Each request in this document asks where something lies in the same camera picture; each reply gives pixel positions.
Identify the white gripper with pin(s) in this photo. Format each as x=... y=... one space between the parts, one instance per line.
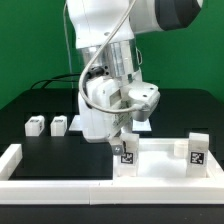
x=112 y=107

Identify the white square table top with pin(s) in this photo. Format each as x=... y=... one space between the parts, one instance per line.
x=166 y=158

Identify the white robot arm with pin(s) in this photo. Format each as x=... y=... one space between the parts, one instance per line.
x=105 y=35

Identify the white U-shaped obstacle fence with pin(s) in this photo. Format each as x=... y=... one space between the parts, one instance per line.
x=120 y=190

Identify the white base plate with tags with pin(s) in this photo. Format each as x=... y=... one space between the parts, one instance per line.
x=137 y=126

